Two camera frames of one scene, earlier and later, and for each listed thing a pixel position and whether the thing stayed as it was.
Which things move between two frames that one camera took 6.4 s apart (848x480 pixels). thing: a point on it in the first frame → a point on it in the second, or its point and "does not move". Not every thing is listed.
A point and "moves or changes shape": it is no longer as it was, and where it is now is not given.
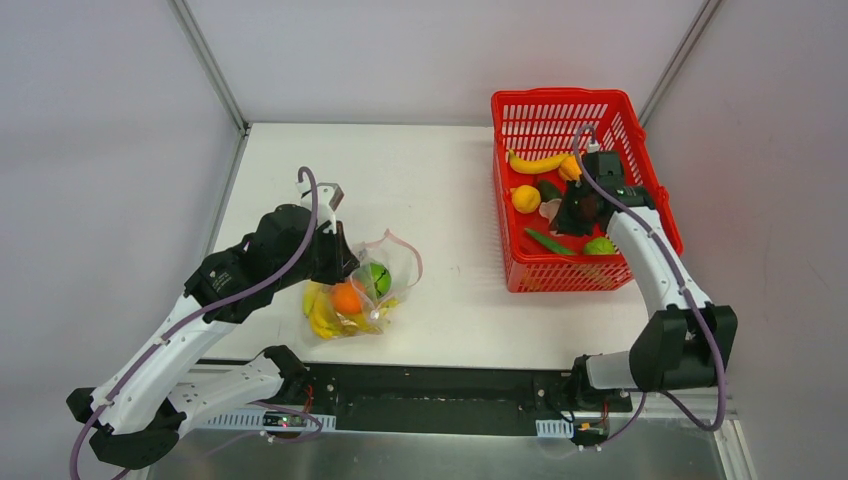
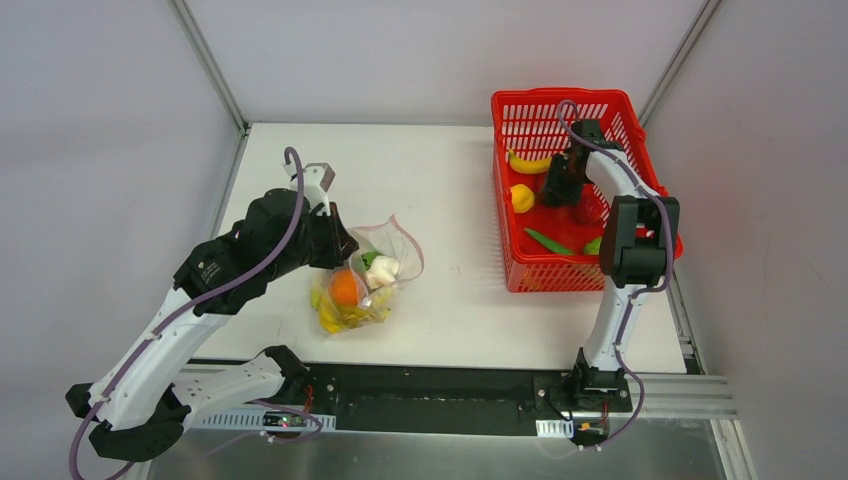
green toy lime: (599, 246) does not move
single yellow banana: (540, 166) does not move
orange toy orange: (347, 297) moves or changes shape
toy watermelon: (381, 279) → (368, 258)
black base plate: (451, 397) does not move
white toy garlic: (549, 209) → (382, 271)
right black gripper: (577, 211) → (561, 183)
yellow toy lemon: (525, 198) does not move
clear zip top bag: (361, 305) moves or changes shape
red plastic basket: (579, 191) does not move
